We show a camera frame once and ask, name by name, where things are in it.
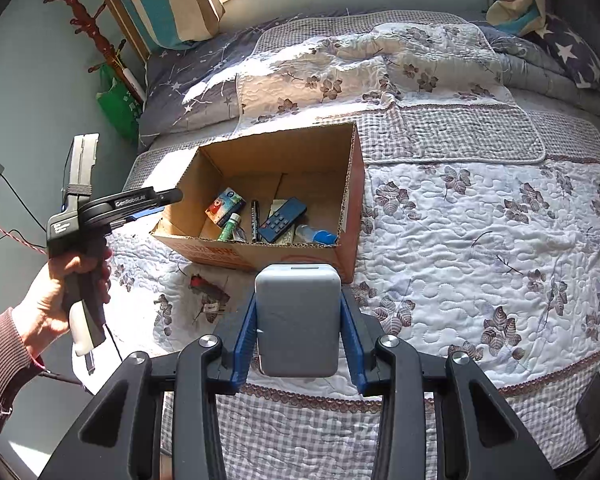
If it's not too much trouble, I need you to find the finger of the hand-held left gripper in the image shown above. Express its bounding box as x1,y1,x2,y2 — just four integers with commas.
111,210,149,226
152,187,185,207

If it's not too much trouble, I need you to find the white charger adapter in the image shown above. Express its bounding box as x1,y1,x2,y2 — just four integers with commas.
254,263,342,379

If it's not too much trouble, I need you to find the person's left hand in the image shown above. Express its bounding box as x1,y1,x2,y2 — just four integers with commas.
11,246,113,361

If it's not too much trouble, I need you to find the grey padded headboard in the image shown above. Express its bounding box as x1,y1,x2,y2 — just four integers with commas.
550,0,600,117

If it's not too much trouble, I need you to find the red and black clip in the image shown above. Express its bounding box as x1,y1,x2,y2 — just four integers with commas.
189,274,231,324

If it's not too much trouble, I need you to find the green plastic bag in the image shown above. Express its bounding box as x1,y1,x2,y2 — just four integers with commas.
96,62,144,144

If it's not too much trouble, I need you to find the floral quilted bedspread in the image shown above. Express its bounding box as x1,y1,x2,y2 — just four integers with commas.
122,105,600,480

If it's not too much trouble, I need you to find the wooden coat rack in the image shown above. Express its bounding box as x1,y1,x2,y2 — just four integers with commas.
50,0,148,106

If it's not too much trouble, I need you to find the blue glue bottle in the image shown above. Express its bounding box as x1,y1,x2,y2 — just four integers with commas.
294,223,339,247

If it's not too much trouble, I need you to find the navy star pillow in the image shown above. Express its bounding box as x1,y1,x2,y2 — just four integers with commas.
530,12,600,104

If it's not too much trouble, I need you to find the thin black cable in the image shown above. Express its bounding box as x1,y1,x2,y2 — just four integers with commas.
0,167,65,247

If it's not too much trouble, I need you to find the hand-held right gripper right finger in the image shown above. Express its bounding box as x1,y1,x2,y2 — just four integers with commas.
339,287,541,480

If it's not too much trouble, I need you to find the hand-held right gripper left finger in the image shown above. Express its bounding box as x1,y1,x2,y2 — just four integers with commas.
55,292,259,480

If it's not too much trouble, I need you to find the printed cardboard box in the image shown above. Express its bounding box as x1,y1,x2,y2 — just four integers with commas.
150,121,366,285

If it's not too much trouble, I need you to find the colourful tissue pack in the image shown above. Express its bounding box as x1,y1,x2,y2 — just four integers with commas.
204,187,246,227

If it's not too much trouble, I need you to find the green tube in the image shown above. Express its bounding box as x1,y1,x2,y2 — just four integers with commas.
219,212,242,241

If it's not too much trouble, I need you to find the folded floral quilt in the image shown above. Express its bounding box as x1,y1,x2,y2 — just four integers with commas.
235,20,562,127

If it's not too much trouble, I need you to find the dark blue remote control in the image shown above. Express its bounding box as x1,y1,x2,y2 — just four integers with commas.
257,196,309,244

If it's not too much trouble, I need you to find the striped teal curtain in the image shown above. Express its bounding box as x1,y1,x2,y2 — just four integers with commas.
82,0,226,51

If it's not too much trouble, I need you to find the red black braided cable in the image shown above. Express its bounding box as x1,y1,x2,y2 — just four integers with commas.
0,217,49,257

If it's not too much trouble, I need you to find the person's left forearm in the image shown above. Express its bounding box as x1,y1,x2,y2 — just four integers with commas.
0,307,47,442

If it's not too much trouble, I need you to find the checked quilted pillow mat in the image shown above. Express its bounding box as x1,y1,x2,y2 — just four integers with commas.
352,105,547,165

